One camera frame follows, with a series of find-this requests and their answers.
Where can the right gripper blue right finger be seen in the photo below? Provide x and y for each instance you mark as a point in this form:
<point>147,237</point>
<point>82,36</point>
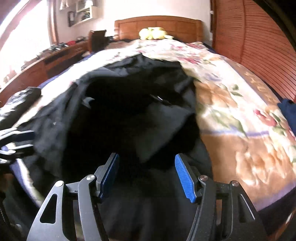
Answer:
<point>224,211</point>

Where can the window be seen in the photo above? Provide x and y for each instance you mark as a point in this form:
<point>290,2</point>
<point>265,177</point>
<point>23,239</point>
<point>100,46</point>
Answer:
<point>27,28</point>

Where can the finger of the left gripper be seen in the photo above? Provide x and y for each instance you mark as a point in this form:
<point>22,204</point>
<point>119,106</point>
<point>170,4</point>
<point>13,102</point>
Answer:
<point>13,135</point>
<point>17,152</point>

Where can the red bowl on desk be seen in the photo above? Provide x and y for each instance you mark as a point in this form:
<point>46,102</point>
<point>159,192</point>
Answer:
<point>70,43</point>

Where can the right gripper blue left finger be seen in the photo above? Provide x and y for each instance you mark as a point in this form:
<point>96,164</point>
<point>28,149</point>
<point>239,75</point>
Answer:
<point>55,218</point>

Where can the black trench coat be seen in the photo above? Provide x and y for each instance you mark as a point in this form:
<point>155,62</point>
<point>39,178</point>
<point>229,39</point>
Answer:
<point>145,111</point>

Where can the wooden desk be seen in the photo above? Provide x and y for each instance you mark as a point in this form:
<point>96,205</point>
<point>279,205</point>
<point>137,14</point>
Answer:
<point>43,69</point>

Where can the wooden headboard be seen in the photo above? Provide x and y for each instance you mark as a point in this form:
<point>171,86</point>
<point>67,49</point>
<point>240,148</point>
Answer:
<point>184,29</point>

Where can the dark folded garment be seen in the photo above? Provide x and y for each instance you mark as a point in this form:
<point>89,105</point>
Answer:
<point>17,105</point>

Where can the yellow plush toy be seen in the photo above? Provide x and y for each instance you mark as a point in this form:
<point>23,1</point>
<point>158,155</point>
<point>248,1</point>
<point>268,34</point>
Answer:
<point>154,33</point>

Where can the wooden louvered wardrobe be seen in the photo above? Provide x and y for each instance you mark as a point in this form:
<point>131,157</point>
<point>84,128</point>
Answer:
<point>245,33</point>

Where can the floral bed quilt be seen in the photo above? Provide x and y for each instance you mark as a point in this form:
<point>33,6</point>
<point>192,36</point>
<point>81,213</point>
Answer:
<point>245,133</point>

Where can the white wall shelf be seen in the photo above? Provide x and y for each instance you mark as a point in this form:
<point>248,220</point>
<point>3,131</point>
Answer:
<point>81,11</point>

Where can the wooden chair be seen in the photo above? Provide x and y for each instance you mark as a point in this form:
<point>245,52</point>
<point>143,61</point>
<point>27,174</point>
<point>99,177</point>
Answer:
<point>97,41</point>

